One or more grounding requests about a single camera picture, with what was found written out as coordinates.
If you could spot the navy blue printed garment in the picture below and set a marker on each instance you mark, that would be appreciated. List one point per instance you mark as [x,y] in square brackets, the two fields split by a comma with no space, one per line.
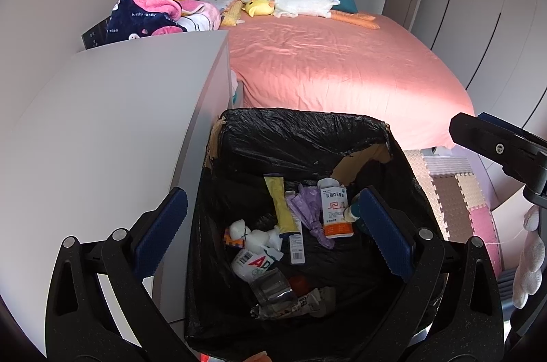
[130,21]

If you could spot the pink garment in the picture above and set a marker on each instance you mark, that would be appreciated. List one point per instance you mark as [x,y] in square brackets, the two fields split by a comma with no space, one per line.
[181,16]

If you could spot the orange bottle cap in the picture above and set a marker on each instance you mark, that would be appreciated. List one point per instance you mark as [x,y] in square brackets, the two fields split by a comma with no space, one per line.
[300,285]

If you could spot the pink bed sheet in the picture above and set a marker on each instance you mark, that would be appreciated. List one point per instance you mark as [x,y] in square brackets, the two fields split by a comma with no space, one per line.
[312,63]

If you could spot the white orange medicine box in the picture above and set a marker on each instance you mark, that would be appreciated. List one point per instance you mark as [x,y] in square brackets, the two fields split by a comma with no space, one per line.
[334,202]

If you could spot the clear plastic cup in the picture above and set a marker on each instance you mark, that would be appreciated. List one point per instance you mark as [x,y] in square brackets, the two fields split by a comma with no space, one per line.
[272,287]

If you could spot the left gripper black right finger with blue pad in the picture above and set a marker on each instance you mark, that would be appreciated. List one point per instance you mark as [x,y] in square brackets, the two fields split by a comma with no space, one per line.
[449,308]

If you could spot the yellow snack wrapper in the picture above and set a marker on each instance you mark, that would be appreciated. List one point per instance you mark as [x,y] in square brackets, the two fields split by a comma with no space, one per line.
[285,220]

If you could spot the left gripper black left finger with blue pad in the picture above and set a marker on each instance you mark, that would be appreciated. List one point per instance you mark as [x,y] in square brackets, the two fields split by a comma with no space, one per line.
[98,308]

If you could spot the purple plastic bag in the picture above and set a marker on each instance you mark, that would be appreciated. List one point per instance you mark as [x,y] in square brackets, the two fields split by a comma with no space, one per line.
[306,205]

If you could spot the white AD milk bottle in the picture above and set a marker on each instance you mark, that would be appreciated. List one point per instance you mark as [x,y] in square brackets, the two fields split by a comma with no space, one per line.
[249,266]

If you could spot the black wall socket panel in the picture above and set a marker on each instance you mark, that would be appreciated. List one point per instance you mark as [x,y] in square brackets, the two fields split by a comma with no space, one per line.
[96,35]

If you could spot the yellow duck plush toy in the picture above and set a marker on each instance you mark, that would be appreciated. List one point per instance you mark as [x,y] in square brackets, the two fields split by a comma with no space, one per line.
[259,8]

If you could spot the white gloved hand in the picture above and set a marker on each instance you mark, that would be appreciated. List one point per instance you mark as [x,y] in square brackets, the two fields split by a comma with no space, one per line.
[528,277]

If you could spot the white goose plush toy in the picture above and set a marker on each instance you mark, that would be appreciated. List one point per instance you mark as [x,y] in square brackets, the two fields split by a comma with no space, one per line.
[321,8]

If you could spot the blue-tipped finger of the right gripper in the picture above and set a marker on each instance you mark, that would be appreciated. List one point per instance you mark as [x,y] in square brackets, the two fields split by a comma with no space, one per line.
[494,120]

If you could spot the long white printed box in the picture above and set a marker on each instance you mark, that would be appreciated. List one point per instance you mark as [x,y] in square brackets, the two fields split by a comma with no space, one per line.
[296,245]

